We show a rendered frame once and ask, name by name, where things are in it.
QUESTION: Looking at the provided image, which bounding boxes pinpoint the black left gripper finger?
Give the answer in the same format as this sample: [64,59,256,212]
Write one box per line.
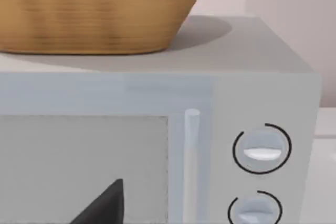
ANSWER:
[68,178,124,224]

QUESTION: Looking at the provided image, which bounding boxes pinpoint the pale microwave door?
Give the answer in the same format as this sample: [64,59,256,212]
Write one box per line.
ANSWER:
[0,74,215,224]

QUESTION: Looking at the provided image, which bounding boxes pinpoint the pale microwave knob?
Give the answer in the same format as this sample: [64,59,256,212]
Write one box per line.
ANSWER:
[243,129,286,170]
[236,196,276,224]

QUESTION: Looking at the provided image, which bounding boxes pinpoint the pale microwave oven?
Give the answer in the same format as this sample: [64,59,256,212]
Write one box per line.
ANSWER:
[0,16,322,224]

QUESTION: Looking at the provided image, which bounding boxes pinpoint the woven wicker basket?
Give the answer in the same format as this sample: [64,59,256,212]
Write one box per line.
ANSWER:
[0,0,212,56]

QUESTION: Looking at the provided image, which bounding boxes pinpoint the pale microwave door handle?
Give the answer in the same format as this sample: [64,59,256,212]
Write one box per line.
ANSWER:
[184,108,201,224]

